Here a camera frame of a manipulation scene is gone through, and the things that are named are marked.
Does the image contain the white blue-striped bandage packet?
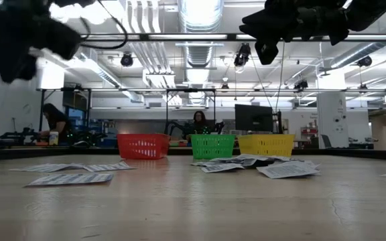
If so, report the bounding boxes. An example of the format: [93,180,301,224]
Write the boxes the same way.
[24,172,115,187]
[82,161,137,173]
[9,163,86,173]

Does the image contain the grey office chair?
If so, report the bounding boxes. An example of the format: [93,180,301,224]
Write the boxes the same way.
[320,134,333,149]

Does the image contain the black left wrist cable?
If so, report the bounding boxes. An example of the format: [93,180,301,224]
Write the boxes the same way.
[78,0,129,50]

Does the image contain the yellow plastic basket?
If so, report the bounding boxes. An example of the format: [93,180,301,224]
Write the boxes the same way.
[237,133,296,158]

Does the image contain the green plastic basket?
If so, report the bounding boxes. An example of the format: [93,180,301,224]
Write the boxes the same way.
[189,133,237,160]

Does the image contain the silver ventilation duct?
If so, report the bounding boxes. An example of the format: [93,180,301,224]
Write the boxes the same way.
[178,0,224,70]

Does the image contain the black overhead light bar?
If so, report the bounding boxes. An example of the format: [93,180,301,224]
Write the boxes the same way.
[0,32,386,43]

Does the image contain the black ceiling spotlight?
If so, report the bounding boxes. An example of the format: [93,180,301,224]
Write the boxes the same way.
[120,52,134,68]
[357,55,373,68]
[233,42,252,68]

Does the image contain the thin hanging cable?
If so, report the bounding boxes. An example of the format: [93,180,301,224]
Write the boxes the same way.
[274,42,286,111]

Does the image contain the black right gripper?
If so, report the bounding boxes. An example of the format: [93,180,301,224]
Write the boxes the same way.
[239,0,350,66]

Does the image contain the large black computer monitor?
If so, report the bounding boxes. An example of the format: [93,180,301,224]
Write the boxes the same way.
[235,103,274,133]

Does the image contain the white square pillar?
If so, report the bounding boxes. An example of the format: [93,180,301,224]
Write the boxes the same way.
[316,92,348,149]

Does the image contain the person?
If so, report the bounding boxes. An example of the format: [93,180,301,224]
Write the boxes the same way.
[40,102,72,145]
[183,110,218,145]

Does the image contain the white bottle yellow label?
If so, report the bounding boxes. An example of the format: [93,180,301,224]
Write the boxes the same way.
[48,131,60,147]

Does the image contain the black background rack frame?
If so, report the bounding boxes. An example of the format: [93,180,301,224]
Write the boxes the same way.
[38,87,218,135]

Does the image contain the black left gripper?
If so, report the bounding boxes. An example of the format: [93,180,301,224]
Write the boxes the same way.
[0,0,82,84]

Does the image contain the red plastic basket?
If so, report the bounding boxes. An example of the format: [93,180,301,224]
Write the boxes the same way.
[117,133,171,160]

